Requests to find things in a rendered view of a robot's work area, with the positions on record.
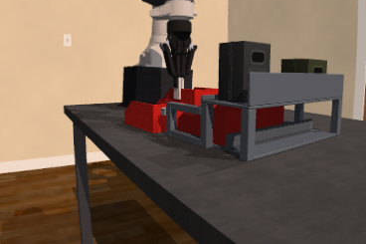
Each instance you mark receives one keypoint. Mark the grey metal shelf frame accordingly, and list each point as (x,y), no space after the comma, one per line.
(266,90)

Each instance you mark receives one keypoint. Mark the olive green case with orange latches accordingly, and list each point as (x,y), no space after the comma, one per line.
(303,66)

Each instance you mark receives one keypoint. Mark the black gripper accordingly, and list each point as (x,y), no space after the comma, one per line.
(178,61)

